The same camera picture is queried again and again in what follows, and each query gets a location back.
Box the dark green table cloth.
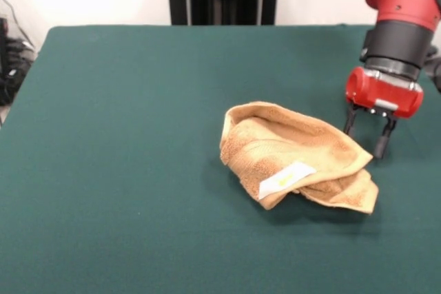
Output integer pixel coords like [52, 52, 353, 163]
[0, 24, 441, 294]

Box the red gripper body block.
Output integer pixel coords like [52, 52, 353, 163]
[345, 65, 424, 120]

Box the tan terry towel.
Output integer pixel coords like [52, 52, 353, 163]
[219, 101, 380, 215]

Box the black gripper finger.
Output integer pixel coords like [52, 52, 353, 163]
[343, 101, 361, 137]
[374, 114, 398, 160]

